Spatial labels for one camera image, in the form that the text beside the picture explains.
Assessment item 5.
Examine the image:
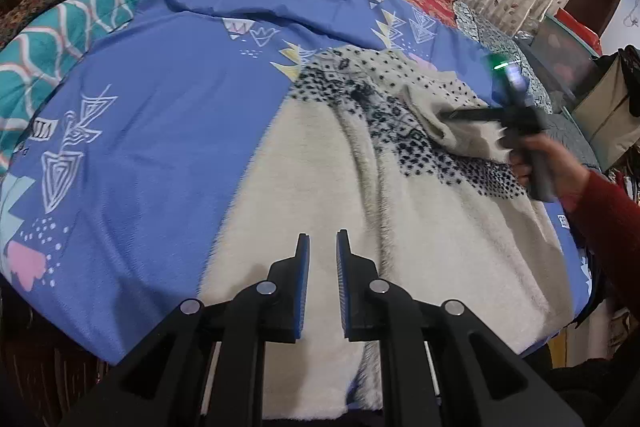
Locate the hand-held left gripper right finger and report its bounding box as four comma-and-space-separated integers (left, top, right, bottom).
336, 229, 586, 427

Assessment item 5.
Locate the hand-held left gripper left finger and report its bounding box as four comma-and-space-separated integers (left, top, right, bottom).
60, 233, 311, 427

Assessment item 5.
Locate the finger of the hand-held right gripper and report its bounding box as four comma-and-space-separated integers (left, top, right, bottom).
442, 106, 507, 124

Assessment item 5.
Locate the white fluffy black-patterned sweater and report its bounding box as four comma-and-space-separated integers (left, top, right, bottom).
197, 47, 576, 422

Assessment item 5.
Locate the person's right forearm red sleeve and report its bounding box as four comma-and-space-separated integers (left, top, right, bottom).
556, 168, 640, 305

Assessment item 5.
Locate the person's right hand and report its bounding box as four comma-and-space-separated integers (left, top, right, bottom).
509, 133, 592, 204

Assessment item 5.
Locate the clear storage box red lid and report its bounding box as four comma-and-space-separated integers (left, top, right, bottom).
536, 9, 604, 104

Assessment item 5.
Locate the beige fabric storage bag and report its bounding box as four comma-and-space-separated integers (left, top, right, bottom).
572, 54, 640, 168

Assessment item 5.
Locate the dark brown wooden cabinet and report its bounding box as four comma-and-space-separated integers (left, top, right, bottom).
569, 0, 625, 58

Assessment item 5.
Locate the blue printed bed sheet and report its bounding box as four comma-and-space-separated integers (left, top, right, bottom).
0, 0, 601, 410

